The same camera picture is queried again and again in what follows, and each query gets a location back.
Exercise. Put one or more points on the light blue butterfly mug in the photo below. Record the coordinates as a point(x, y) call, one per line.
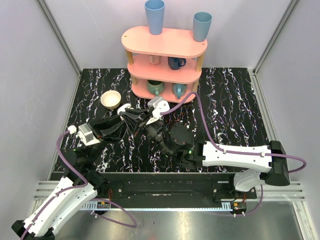
point(179, 90)

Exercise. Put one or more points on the white earbud case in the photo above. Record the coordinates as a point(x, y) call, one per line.
point(122, 109)

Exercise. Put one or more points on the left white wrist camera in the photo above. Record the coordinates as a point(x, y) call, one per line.
point(84, 133)

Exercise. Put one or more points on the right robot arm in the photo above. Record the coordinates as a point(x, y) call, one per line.
point(266, 164)

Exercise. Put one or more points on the blue plastic tumbler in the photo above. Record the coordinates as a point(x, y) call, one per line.
point(201, 26)
point(155, 10)

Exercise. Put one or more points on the aluminium rail frame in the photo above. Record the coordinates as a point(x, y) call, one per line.
point(203, 202)

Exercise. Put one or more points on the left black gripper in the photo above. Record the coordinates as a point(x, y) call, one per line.
point(94, 130)

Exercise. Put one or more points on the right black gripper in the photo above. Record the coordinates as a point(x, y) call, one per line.
point(139, 121)

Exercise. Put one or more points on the green glazed mug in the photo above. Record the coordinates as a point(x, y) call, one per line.
point(155, 87)

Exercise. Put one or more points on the right blue plastic tumbler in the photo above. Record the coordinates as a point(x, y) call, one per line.
point(201, 26)

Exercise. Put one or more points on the pink mug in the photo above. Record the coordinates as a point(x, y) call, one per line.
point(155, 59)

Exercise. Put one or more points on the dark blue mug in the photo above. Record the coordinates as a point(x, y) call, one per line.
point(176, 63)

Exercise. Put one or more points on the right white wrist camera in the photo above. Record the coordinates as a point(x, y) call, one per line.
point(159, 106)

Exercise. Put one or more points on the pink three-tier wooden shelf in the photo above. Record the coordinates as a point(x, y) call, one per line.
point(178, 43)

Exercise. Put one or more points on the left blue plastic tumbler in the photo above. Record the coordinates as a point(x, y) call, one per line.
point(155, 10)

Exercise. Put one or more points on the cream ceramic bowl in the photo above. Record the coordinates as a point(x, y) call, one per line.
point(111, 99)

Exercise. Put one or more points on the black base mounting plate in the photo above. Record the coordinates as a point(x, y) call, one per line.
point(124, 184)

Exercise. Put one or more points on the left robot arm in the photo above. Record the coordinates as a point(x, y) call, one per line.
point(80, 183)

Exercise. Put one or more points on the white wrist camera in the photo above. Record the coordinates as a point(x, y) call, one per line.
point(84, 133)
point(159, 106)

